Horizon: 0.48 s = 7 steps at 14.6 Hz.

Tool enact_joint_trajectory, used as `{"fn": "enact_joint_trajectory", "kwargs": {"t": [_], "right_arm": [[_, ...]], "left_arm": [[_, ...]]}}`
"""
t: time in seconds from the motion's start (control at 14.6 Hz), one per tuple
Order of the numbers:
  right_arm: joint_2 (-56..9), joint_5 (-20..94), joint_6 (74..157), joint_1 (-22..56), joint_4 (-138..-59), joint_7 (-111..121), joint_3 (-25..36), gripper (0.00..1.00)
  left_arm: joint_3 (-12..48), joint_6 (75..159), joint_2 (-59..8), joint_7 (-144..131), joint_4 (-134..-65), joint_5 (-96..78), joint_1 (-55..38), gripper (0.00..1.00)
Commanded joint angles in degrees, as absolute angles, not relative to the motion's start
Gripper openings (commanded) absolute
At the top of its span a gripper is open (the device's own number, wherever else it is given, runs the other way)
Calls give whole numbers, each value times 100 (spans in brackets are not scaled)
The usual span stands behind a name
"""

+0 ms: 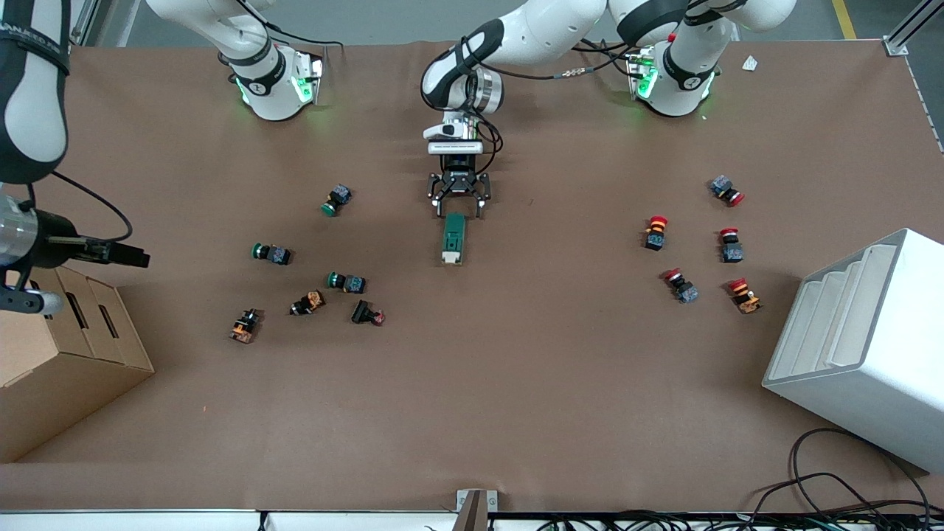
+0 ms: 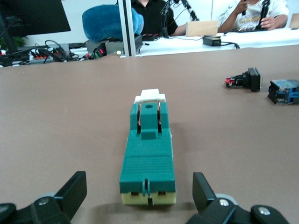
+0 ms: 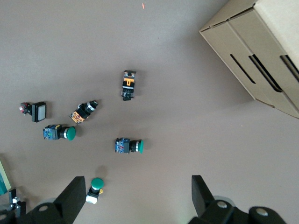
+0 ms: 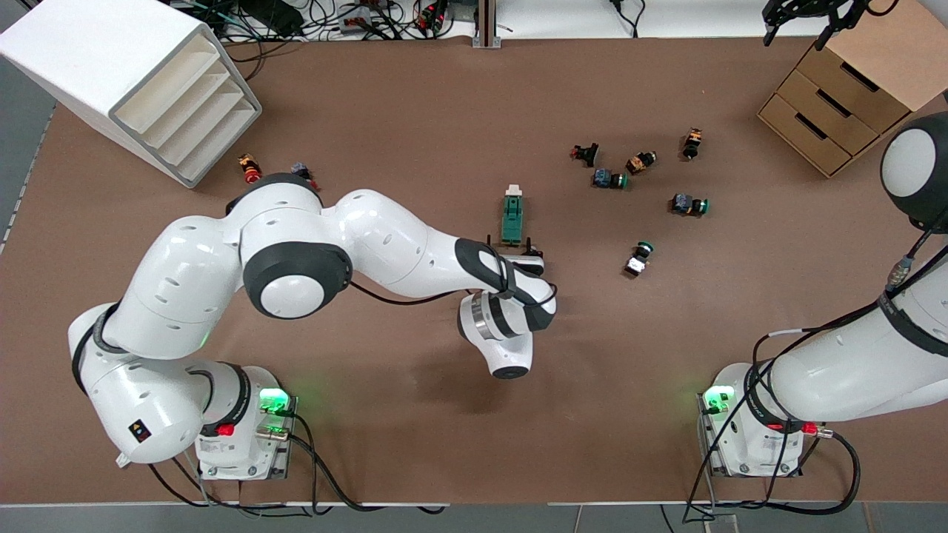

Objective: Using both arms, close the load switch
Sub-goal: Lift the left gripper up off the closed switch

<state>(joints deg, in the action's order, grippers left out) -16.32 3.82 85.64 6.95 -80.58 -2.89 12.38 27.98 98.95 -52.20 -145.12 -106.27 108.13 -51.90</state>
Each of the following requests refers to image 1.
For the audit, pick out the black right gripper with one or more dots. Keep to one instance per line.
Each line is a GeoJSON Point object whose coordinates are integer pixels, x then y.
{"type": "Point", "coordinates": [53, 240]}

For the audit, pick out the white stepped plastic organizer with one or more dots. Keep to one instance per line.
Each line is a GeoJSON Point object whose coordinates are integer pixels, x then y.
{"type": "Point", "coordinates": [870, 369]}

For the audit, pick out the red button orange block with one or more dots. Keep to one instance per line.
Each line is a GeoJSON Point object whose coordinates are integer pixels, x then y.
{"type": "Point", "coordinates": [655, 237]}
{"type": "Point", "coordinates": [746, 299]}

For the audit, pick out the brown table cover sheet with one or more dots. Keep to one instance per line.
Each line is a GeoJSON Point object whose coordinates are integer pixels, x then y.
{"type": "Point", "coordinates": [516, 383]}

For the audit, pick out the grey metal table bracket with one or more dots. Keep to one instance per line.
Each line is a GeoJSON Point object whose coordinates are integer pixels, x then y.
{"type": "Point", "coordinates": [476, 509]}

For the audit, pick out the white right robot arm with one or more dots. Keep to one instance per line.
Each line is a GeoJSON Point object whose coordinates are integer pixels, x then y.
{"type": "Point", "coordinates": [33, 125]}

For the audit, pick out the white table edge rail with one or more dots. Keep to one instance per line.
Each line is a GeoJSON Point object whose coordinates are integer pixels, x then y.
{"type": "Point", "coordinates": [147, 522]}

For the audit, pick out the aluminium frame post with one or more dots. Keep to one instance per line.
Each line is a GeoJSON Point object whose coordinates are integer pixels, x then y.
{"type": "Point", "coordinates": [903, 37]}
{"type": "Point", "coordinates": [85, 22]}

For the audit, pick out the white paper scrap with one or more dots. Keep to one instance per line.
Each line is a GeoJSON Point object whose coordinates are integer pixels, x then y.
{"type": "Point", "coordinates": [750, 63]}

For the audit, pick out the brown cardboard box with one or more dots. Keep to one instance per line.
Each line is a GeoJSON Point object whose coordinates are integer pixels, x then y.
{"type": "Point", "coordinates": [44, 383]}

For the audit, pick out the red button blue block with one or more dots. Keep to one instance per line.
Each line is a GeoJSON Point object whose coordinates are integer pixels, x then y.
{"type": "Point", "coordinates": [731, 252]}
{"type": "Point", "coordinates": [723, 186]}
{"type": "Point", "coordinates": [686, 292]}

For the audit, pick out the green mushroom push button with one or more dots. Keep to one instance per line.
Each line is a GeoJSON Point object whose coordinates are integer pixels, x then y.
{"type": "Point", "coordinates": [276, 255]}
{"type": "Point", "coordinates": [352, 283]}
{"type": "Point", "coordinates": [338, 198]}

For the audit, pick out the green terminal block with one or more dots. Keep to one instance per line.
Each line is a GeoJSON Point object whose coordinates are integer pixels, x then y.
{"type": "Point", "coordinates": [453, 240]}

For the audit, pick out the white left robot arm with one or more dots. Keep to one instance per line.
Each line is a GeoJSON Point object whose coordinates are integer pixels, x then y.
{"type": "Point", "coordinates": [553, 22]}

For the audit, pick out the black selector switch orange block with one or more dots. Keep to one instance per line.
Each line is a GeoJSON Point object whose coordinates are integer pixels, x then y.
{"type": "Point", "coordinates": [243, 328]}
{"type": "Point", "coordinates": [310, 302]}

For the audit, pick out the black red switch part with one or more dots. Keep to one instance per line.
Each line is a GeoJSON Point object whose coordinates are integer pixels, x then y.
{"type": "Point", "coordinates": [361, 313]}

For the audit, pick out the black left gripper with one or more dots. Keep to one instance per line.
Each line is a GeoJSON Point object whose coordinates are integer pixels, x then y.
{"type": "Point", "coordinates": [460, 180]}

